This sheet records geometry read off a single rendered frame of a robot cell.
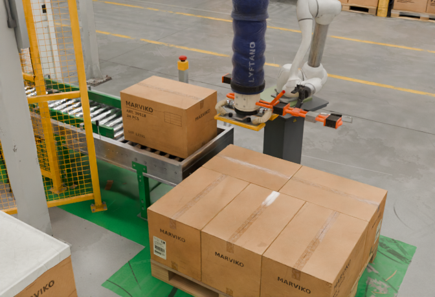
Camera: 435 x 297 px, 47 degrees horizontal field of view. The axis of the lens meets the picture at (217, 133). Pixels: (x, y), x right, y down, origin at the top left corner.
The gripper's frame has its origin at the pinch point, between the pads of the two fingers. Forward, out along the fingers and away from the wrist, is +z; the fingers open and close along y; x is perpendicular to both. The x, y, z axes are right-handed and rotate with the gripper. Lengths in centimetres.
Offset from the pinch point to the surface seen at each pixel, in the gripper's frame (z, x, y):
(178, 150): 34, 71, 43
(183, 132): 33, 66, 28
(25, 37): 107, 121, -50
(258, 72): 17.2, 17.0, -22.8
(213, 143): 10, 57, 44
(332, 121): 17.7, -34.7, -2.4
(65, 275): 184, 12, 13
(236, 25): 24, 30, -52
